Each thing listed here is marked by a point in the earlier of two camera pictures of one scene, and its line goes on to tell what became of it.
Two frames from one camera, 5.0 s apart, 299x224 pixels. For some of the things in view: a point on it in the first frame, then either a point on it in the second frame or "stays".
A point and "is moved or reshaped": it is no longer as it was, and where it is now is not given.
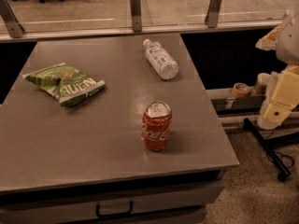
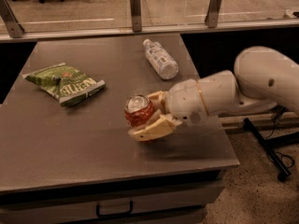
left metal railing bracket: (11, 23) stays
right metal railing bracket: (212, 14) stays
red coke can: (155, 127) is moved or reshaped
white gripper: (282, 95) → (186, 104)
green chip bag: (64, 83) stays
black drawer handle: (116, 215) stays
